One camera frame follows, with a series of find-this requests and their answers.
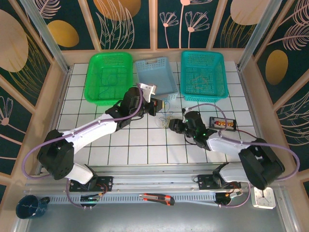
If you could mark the dark blue enamel mug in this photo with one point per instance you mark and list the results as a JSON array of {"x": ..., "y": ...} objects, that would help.
[{"x": 27, "y": 207}]

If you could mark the green plastic basket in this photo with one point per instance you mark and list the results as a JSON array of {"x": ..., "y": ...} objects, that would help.
[{"x": 108, "y": 65}]

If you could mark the teal plastic basket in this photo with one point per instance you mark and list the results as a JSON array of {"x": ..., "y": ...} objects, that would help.
[{"x": 212, "y": 72}]

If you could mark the small black circuit board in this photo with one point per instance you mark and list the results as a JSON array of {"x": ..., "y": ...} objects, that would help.
[
  {"x": 224, "y": 198},
  {"x": 89, "y": 198}
]

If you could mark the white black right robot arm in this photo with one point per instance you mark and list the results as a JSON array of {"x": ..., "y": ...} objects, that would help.
[{"x": 224, "y": 146}]

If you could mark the aluminium frame post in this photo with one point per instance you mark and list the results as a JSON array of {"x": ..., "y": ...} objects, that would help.
[
  {"x": 259, "y": 31},
  {"x": 43, "y": 31}
]

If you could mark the black connector board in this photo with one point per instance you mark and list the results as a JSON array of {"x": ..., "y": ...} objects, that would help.
[{"x": 223, "y": 123}]

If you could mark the light blue plastic basket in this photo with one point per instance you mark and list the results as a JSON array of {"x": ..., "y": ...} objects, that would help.
[{"x": 155, "y": 77}]

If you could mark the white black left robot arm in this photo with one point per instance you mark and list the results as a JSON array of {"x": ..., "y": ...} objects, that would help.
[{"x": 91, "y": 133}]

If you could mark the white square clock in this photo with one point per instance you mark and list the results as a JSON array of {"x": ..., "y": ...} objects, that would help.
[{"x": 264, "y": 200}]

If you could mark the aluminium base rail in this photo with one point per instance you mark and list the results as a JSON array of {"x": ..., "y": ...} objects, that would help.
[{"x": 149, "y": 180}]

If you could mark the orange black utility knife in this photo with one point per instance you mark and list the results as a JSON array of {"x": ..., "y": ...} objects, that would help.
[{"x": 157, "y": 198}]

